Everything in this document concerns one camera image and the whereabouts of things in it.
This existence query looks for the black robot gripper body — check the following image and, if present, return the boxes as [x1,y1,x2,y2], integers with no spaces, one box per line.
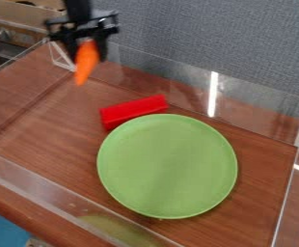
[44,10,120,41]

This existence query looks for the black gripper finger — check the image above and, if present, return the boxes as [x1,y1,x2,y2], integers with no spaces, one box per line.
[61,33,78,61]
[93,30,110,62]

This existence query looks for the orange toy carrot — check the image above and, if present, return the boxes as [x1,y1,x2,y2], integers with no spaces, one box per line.
[74,40,100,86]

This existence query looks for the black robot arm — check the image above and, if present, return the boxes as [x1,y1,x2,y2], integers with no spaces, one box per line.
[44,0,120,62]

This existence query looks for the cardboard box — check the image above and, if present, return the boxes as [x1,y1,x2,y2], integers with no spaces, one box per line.
[0,0,65,34]

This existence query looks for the wooden shelf with knob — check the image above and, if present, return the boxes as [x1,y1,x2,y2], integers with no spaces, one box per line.
[0,19,49,66]

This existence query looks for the red wedge block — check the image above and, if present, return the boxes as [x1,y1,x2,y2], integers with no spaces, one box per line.
[98,95,168,130]

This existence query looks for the green round plate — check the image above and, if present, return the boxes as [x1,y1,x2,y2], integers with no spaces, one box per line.
[96,114,238,219]

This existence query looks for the clear acrylic enclosure wall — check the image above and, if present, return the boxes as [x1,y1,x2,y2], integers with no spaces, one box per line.
[0,42,299,247]

